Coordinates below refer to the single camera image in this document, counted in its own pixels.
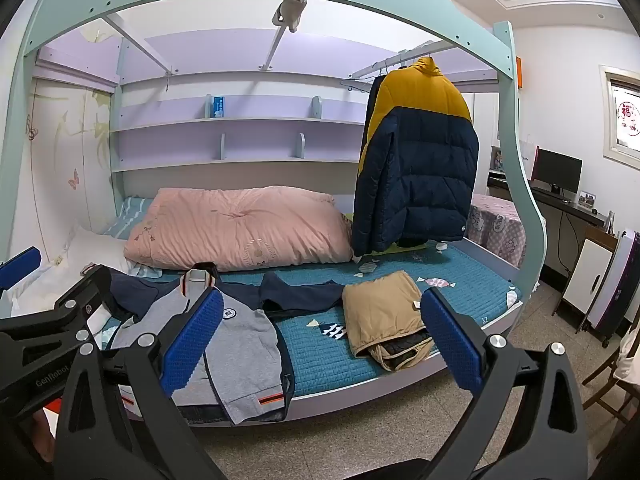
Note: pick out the white suitcase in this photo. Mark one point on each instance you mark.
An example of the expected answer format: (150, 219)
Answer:
(617, 285)

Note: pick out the wooden chair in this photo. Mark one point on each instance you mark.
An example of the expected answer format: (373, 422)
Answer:
(607, 385)

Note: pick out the white bedding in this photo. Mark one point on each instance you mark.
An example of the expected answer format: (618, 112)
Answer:
(85, 260)

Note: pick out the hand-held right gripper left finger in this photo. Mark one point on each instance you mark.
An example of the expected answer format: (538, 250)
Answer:
(192, 345)

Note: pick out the pink checked cover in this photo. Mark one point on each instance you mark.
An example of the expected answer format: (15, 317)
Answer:
(495, 230)

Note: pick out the red paper decoration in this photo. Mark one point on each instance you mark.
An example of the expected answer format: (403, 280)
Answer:
(627, 116)

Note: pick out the white cabinet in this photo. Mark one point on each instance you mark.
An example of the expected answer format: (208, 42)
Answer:
(587, 270)

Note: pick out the white mounted device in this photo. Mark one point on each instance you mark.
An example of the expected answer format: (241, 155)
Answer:
(289, 12)

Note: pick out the dark desk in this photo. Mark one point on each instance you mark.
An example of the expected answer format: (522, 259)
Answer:
(567, 206)

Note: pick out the blue striped pillow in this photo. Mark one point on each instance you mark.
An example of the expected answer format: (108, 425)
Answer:
(127, 217)

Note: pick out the small photo frame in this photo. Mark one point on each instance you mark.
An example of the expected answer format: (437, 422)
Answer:
(586, 199)

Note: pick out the white wardrobe with butterfly print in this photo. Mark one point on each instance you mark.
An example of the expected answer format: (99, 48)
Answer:
(60, 160)

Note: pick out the lavender wall shelves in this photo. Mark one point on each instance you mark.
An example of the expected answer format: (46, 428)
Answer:
(250, 121)

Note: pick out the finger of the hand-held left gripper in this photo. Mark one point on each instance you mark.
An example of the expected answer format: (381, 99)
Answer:
(75, 305)
(20, 263)

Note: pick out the white paper bag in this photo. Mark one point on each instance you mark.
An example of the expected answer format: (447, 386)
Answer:
(526, 157)

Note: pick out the tan folded jacket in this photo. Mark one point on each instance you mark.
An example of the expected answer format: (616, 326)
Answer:
(382, 310)

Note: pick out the window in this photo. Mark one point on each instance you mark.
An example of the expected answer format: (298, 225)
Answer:
(622, 110)

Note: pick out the white cloth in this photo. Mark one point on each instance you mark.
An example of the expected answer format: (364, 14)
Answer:
(629, 357)

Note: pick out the grey jacket with navy sleeves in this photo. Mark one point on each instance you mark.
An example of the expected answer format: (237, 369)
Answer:
(240, 340)

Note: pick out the pink quilt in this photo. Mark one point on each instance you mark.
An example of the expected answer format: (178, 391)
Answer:
(235, 225)

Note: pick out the yellow and navy puffer jacket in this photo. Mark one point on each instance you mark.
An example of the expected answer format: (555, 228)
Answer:
(420, 175)

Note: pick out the white clothes rail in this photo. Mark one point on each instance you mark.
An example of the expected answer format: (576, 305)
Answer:
(381, 62)

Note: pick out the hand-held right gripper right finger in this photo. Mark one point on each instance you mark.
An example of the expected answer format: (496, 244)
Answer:
(452, 340)

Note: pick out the black computer monitor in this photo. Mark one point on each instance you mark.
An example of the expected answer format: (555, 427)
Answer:
(557, 170)

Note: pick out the small blue box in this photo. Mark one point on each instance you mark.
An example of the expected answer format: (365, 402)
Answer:
(218, 106)

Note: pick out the empty clothes hanger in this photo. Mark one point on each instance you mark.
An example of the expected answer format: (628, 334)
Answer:
(356, 85)

